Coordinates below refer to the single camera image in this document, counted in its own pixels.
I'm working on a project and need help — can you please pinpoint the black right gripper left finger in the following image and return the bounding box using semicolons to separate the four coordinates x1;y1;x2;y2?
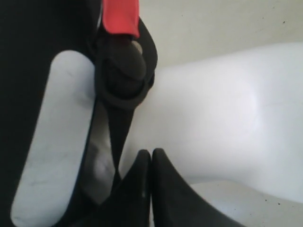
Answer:
78;150;152;227

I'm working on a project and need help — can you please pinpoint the white mannequin head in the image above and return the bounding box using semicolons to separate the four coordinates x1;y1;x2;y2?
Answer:
91;43;303;202

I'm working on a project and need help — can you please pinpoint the black helmet with visor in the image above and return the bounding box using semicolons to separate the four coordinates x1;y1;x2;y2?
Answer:
0;0;157;227

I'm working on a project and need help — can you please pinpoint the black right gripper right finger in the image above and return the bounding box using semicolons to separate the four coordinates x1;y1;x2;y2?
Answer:
151;148;248;227

